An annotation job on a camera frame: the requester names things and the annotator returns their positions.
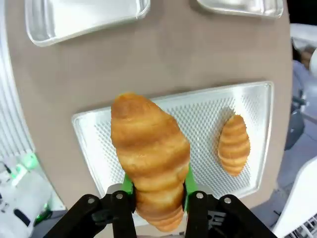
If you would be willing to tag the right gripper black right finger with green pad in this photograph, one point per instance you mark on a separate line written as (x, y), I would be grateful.
(210, 213)

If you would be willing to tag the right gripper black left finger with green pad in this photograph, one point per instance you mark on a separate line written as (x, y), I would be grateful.
(99, 213)

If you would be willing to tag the golden brown croissant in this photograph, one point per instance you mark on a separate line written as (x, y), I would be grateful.
(148, 148)
(234, 146)

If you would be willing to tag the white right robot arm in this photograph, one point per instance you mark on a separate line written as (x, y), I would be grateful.
(22, 198)

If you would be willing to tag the steel container with pale rim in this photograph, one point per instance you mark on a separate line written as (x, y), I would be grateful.
(84, 17)

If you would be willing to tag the small steel container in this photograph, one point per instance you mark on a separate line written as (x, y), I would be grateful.
(242, 6)

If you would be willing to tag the perforated aluminium baking tray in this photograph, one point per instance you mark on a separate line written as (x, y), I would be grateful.
(203, 129)

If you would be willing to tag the white table with rounded corners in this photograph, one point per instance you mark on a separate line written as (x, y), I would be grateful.
(302, 188)

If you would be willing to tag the person in white shirt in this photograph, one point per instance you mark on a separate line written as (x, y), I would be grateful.
(303, 37)

